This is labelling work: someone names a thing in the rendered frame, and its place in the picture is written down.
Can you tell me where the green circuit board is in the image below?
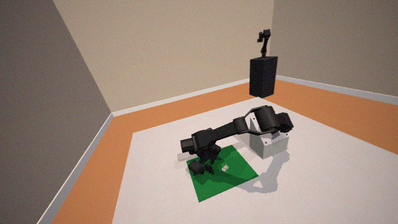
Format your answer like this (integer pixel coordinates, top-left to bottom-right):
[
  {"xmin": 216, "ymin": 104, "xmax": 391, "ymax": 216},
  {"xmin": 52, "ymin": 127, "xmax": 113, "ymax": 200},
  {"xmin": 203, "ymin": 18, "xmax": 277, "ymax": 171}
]
[{"xmin": 188, "ymin": 145, "xmax": 258, "ymax": 203}]

